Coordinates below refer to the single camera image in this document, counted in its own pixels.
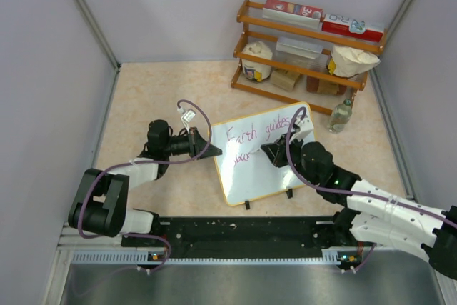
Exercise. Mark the grey cable duct rail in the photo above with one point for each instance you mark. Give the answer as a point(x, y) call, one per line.
point(149, 258)

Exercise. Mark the clear glass bottle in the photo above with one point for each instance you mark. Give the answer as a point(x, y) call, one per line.
point(340, 116)

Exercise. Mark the red foil wrap box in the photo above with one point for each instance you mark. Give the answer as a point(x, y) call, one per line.
point(291, 13)

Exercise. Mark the clear plastic box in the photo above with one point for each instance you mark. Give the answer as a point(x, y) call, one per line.
point(298, 52)

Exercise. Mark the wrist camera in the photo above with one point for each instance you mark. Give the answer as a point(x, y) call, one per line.
point(302, 128)
point(186, 116)

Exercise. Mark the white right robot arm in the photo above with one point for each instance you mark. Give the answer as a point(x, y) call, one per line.
point(371, 214)

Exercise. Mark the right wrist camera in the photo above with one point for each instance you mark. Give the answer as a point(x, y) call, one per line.
point(302, 128)

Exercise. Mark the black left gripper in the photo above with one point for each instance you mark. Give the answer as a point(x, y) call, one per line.
point(196, 144)

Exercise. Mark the brown block right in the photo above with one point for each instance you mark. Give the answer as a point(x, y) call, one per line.
point(320, 86)

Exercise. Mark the red white wrap box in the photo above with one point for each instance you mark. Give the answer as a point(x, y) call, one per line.
point(354, 28)

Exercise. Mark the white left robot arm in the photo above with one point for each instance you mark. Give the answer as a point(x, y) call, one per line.
point(100, 204)

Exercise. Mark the orange wooden shelf rack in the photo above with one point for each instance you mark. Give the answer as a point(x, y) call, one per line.
point(256, 28)

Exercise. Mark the yellow framed whiteboard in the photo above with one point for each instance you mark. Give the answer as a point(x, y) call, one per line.
point(245, 177)

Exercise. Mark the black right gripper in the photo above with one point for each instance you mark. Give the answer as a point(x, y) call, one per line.
point(276, 151)

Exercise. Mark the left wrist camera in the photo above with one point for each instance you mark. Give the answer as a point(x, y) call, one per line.
point(186, 116)

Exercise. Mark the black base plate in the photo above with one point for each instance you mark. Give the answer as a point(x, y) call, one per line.
point(252, 237)

